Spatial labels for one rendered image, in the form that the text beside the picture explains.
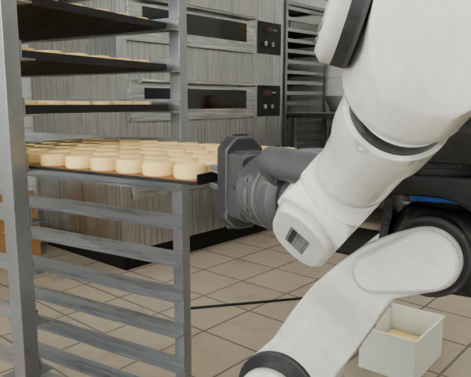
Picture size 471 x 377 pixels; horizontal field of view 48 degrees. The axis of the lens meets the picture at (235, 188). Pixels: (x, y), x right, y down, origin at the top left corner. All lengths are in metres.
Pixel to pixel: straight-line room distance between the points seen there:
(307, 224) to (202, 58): 3.02
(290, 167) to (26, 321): 0.61
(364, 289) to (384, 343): 1.28
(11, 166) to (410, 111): 0.72
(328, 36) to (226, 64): 3.30
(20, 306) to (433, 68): 0.81
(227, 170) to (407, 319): 1.71
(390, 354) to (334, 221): 1.62
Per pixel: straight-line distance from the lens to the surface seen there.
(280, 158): 0.53
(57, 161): 0.95
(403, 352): 2.03
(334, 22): 0.30
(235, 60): 3.66
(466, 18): 0.31
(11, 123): 0.92
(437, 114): 0.32
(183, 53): 1.25
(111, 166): 0.86
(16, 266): 0.96
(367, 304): 0.78
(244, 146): 0.68
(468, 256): 0.75
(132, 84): 3.03
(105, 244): 1.45
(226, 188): 0.68
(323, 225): 0.45
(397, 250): 0.74
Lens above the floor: 0.97
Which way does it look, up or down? 9 degrees down
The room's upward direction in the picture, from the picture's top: straight up
